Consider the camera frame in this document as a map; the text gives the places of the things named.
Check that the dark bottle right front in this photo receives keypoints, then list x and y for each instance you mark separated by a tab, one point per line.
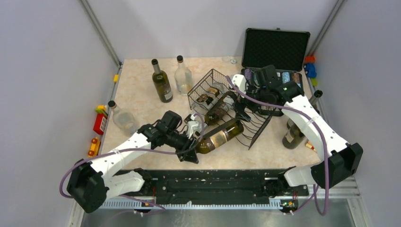
293	136

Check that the red toy block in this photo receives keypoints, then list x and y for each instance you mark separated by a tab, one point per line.
101	119

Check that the black wire wine rack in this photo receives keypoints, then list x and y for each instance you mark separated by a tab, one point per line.
260	117

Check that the black poker chip case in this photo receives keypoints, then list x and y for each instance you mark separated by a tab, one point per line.
268	54

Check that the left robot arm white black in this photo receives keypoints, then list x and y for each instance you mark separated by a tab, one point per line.
92	181

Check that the green wine bottle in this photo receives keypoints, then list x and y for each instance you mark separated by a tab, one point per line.
221	108
161	83
219	136
314	99

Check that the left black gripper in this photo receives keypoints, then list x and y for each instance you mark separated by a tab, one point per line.
187	152

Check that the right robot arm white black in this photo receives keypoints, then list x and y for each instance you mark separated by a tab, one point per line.
339	159

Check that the yellow toy car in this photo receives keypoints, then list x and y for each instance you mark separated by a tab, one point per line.
94	148

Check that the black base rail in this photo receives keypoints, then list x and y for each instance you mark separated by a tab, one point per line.
215	187

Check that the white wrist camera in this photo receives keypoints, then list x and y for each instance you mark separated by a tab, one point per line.
194	128
239	81

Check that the blue orange toy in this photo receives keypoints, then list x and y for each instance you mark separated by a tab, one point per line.
310	70

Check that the square clear liquor bottle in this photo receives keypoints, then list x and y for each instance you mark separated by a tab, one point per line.
206	101

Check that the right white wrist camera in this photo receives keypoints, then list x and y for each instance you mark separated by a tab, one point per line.
239	81

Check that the green wine bottle back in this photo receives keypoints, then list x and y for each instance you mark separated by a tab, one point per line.
161	83

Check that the green wine bottle front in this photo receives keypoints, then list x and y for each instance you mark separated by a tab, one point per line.
221	108

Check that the small clear glass lid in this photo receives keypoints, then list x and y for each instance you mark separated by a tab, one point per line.
229	59

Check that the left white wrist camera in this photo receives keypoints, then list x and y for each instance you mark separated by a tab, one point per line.
194	128

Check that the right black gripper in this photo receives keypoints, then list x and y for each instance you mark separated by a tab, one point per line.
239	107

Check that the clear tall glass bottle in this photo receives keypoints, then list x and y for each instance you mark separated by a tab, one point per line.
183	77

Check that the clear round bottle left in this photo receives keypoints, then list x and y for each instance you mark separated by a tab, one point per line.
123	119

